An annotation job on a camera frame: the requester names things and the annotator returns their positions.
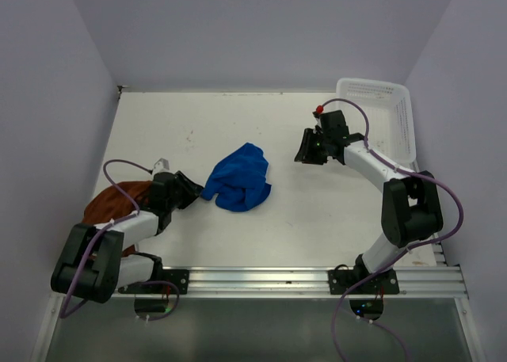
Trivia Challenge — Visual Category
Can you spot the blue towel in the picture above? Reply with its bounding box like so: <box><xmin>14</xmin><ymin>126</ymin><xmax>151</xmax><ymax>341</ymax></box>
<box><xmin>200</xmin><ymin>143</ymin><xmax>272</xmax><ymax>212</ymax></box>

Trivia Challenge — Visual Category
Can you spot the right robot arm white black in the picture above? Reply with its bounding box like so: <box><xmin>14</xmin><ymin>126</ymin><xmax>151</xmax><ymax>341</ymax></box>
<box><xmin>295</xmin><ymin>105</ymin><xmax>443</xmax><ymax>293</ymax></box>

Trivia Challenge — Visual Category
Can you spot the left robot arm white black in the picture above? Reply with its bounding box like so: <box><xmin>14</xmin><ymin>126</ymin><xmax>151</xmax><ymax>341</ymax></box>
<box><xmin>50</xmin><ymin>171</ymin><xmax>204</xmax><ymax>303</ymax></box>

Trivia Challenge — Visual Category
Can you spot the brown towel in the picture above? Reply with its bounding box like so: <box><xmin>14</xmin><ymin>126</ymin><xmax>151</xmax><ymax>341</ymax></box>
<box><xmin>81</xmin><ymin>180</ymin><xmax>154</xmax><ymax>260</ymax></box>

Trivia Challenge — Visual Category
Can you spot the white plastic basket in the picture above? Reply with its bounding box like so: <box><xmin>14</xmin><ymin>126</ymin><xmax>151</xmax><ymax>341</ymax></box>
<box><xmin>334</xmin><ymin>78</ymin><xmax>417</xmax><ymax>166</ymax></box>

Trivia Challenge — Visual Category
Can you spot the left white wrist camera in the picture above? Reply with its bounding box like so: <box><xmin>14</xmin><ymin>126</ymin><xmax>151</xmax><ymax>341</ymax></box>
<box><xmin>151</xmin><ymin>158</ymin><xmax>170</xmax><ymax>176</ymax></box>

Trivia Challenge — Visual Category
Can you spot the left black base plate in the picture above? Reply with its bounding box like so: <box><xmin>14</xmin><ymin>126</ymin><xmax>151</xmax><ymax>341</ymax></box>
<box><xmin>118</xmin><ymin>269</ymin><xmax>189</xmax><ymax>295</ymax></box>

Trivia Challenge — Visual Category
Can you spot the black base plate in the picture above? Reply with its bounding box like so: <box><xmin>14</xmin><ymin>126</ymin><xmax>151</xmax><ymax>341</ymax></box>
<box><xmin>118</xmin><ymin>269</ymin><xmax>189</xmax><ymax>295</ymax></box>
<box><xmin>327</xmin><ymin>265</ymin><xmax>400</xmax><ymax>295</ymax></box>

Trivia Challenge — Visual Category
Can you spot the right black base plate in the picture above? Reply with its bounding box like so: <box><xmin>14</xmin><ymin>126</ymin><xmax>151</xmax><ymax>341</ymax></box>
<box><xmin>327</xmin><ymin>265</ymin><xmax>400</xmax><ymax>295</ymax></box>

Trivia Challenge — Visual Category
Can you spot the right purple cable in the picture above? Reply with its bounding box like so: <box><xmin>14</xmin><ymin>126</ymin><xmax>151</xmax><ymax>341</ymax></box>
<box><xmin>321</xmin><ymin>97</ymin><xmax>465</xmax><ymax>362</ymax></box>

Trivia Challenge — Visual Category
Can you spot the aluminium mounting rail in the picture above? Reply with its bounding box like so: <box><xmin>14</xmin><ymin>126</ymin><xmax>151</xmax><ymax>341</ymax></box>
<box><xmin>50</xmin><ymin>264</ymin><xmax>470</xmax><ymax>299</ymax></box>

